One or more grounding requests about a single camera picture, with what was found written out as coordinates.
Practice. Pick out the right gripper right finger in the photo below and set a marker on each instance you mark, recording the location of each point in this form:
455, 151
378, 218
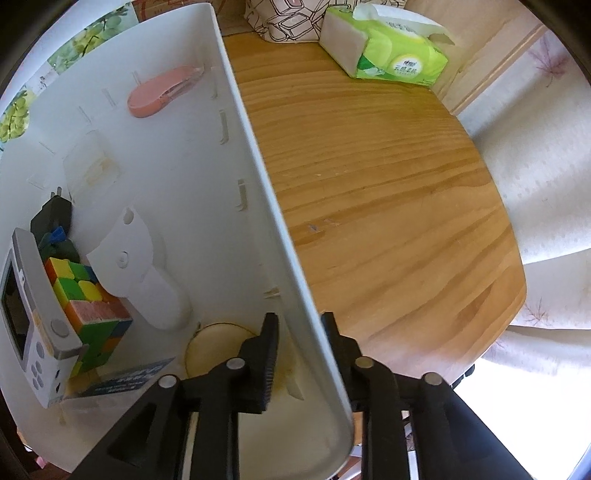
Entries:
366, 380

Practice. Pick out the grape poster sheet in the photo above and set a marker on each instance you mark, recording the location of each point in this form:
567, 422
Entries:
42, 39

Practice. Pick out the black power adapter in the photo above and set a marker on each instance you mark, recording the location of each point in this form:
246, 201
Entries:
55, 213

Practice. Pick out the small cartoon sticker card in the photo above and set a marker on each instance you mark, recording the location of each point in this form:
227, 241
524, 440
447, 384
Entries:
90, 169

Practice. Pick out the multicolour puzzle cube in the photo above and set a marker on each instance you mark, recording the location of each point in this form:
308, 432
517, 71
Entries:
99, 319

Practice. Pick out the pink handled tool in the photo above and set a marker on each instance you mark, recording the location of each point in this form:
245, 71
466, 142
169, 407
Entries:
153, 95

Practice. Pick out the green tissue pack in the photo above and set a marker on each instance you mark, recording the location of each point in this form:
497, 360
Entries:
380, 42

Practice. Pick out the clear dental floss box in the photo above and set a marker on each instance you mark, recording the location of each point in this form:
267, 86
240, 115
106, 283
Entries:
112, 390

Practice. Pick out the green bottle gold cap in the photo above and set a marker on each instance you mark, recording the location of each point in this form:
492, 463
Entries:
57, 245

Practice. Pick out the round beige tin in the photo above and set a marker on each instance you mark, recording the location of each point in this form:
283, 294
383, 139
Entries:
211, 360

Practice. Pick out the patterned tote bag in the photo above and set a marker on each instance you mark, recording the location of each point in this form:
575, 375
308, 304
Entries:
296, 21

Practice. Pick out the white dotted box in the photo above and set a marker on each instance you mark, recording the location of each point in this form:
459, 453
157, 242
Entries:
45, 344

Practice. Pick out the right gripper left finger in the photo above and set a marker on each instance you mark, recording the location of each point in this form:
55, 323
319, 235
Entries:
255, 378

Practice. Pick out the white plastic storage box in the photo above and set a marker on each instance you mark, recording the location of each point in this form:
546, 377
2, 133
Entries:
194, 173

